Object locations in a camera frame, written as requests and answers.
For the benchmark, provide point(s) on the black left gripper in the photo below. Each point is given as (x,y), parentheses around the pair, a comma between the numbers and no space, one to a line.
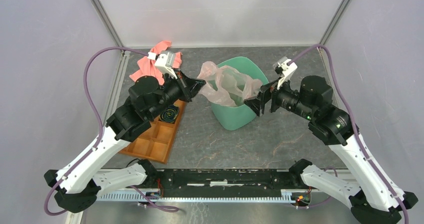
(189,87)

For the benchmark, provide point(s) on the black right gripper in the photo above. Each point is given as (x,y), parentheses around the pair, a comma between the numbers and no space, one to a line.
(256,104)

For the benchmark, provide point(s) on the green plastic trash bin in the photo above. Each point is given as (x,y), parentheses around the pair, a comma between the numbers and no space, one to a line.
(232,118)

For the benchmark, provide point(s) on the pink plastic trash bag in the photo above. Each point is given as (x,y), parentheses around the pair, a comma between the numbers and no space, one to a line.
(226,86)

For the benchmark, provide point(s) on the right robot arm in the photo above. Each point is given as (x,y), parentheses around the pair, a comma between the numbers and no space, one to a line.
(373,198)

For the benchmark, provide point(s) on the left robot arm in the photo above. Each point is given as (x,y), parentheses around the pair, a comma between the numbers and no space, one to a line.
(78,185)

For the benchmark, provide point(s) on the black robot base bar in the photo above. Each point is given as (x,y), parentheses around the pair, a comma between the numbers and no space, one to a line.
(222,183)

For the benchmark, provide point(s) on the blue yellow rolled tie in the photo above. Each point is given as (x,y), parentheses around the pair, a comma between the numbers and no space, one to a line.
(170,114)

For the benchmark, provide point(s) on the salmon pink cloth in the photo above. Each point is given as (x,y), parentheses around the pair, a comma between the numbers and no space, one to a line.
(147,66)

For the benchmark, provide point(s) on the orange wooden divided tray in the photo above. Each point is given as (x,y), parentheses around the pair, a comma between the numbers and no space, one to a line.
(156,143)

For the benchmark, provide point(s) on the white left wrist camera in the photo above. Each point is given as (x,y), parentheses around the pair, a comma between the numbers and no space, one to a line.
(164,62)

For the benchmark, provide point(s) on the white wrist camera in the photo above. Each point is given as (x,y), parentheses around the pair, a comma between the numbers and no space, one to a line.
(164,62)
(284,70)

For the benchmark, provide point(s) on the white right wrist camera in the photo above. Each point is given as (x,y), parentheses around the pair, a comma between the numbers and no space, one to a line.
(284,70)

